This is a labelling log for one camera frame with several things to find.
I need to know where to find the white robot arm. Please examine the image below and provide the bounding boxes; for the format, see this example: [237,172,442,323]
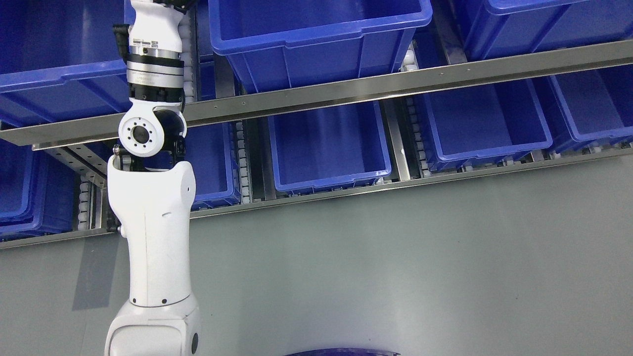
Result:
[103,0,201,356]

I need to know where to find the blue robot base rim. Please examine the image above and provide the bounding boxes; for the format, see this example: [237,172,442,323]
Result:
[287,348,402,356]

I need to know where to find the metal shelf rack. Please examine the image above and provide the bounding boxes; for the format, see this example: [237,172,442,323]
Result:
[0,0,633,250]

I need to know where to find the blue bin lower middle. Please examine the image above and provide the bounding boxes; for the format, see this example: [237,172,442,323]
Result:
[268,101,393,196]

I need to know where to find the blue bin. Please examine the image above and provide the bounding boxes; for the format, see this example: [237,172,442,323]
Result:
[0,140,76,242]
[453,0,633,61]
[208,0,433,94]
[185,123,241,211]
[413,79,552,172]
[532,65,633,154]
[0,0,135,128]
[268,101,393,196]

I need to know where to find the blue bin upper middle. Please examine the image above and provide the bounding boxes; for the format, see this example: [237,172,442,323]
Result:
[208,0,433,94]

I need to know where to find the blue bin upper right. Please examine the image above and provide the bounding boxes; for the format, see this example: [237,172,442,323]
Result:
[453,0,633,61]

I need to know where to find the blue bin lower far left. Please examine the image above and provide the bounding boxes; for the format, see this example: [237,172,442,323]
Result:
[0,140,76,242]

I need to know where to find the blue bin upper left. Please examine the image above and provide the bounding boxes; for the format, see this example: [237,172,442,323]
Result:
[0,0,135,128]

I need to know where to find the blue bin lower far right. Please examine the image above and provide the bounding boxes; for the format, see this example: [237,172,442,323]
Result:
[532,65,633,154]

